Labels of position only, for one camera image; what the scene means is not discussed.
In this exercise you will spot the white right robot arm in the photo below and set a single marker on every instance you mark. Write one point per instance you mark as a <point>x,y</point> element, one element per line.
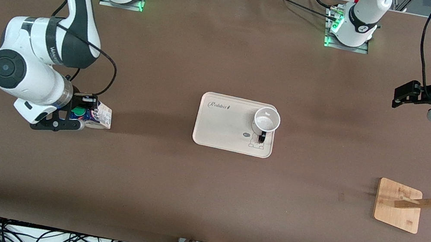
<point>33,82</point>

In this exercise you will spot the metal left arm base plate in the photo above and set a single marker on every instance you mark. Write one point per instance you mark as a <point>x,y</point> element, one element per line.
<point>363,50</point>

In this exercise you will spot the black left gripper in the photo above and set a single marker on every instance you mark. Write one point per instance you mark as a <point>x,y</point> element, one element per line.
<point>426,94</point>

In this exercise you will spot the blue milk carton green cap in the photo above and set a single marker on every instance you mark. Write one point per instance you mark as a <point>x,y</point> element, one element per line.
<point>102,117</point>

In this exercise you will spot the beige rabbit print tray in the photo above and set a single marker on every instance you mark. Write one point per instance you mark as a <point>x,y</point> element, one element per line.
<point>223,126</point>

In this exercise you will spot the wooden cup rack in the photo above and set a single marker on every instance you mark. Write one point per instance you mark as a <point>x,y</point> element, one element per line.
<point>395,212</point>

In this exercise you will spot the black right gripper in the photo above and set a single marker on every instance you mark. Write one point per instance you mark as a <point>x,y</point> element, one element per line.
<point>79,101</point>

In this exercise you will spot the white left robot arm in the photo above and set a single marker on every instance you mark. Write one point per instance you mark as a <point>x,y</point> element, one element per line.
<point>364,14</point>

